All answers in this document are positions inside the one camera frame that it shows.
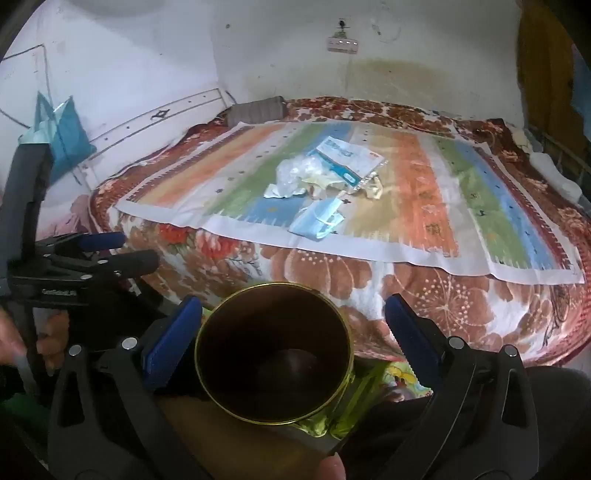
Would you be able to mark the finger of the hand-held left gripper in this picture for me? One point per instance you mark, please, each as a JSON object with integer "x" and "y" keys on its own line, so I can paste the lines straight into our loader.
{"x": 104, "y": 240}
{"x": 138, "y": 263}

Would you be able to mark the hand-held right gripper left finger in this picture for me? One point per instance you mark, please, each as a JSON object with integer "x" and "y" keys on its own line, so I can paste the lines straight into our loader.
{"x": 171, "y": 341}

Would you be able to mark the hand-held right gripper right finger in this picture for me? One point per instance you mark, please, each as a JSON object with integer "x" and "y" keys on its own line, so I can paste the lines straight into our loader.
{"x": 411, "y": 337}

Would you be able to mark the gold metal bin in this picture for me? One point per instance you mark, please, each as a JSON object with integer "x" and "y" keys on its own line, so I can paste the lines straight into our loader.
{"x": 277, "y": 360}

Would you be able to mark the clear yellow printed wrapper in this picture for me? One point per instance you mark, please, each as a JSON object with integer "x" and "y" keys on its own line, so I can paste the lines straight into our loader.
{"x": 369, "y": 188}

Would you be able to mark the small light blue wrapper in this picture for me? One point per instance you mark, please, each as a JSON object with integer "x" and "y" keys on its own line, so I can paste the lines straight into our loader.
{"x": 277, "y": 191}

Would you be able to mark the white plastic wrap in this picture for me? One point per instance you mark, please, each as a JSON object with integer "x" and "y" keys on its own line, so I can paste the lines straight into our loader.
{"x": 295, "y": 173}

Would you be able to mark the blue and white packet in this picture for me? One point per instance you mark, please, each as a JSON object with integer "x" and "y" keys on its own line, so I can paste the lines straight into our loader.
{"x": 341, "y": 154}

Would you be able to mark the person's left forearm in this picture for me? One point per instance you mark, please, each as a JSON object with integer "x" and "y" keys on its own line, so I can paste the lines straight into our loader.
{"x": 21, "y": 406}

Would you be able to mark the person's left hand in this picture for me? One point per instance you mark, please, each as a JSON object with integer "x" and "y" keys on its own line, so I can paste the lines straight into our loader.
{"x": 55, "y": 341}

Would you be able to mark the colourful cartoon floor mat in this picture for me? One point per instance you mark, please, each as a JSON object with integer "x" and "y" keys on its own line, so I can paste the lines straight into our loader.
{"x": 406, "y": 378}

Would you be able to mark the pink cloth pile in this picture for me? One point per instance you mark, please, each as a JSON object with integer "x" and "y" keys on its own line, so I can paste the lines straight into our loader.
{"x": 69, "y": 214}

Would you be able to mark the tan fuzzy cloth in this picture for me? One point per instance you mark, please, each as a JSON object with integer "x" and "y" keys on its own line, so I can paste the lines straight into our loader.
{"x": 207, "y": 424}

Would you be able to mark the white painted headboard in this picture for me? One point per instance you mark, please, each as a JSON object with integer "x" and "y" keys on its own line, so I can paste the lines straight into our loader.
{"x": 138, "y": 120}

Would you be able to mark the striped pastel mat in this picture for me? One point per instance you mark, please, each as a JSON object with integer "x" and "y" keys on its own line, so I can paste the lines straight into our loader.
{"x": 415, "y": 207}

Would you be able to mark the person's bare toe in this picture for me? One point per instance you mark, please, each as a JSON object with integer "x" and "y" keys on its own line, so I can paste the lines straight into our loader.
{"x": 328, "y": 468}

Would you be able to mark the grey striped pillow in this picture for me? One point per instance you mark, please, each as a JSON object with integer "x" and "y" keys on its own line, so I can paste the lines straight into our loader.
{"x": 256, "y": 110}

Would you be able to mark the white wall power strip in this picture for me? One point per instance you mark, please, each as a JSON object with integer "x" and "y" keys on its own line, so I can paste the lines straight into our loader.
{"x": 342, "y": 45}

